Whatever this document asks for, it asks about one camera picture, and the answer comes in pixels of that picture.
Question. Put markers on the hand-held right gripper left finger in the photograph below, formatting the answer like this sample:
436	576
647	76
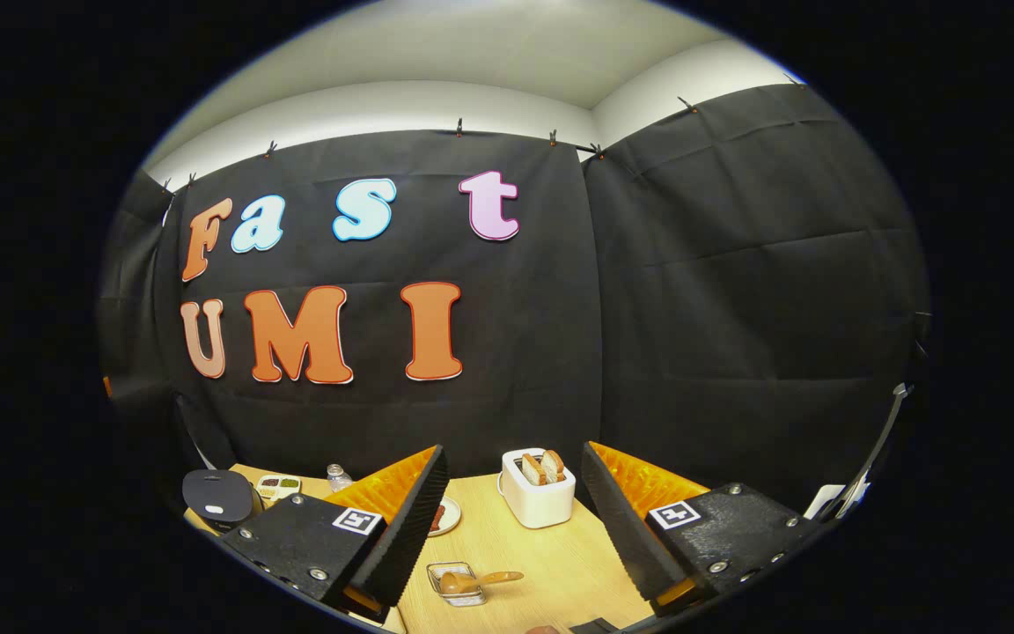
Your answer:
415	528

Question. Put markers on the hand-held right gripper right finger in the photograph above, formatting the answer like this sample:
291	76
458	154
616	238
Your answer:
617	519

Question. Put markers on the wooden spoon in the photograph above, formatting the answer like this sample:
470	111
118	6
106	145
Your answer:
494	578

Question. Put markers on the dark lidded rice cooker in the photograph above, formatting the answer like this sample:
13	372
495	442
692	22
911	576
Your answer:
216	493

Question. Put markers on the red meat piece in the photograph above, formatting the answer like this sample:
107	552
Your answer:
437	518

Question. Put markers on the white round plate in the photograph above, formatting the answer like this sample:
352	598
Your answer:
451	519

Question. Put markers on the white toaster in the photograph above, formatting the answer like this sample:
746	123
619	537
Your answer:
542	506

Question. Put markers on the small clear bottle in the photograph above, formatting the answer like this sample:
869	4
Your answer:
339	478

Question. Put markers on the small white condiment dish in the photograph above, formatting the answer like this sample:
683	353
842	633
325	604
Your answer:
278	484

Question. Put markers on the black backdrop cloth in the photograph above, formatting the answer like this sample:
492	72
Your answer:
692	308

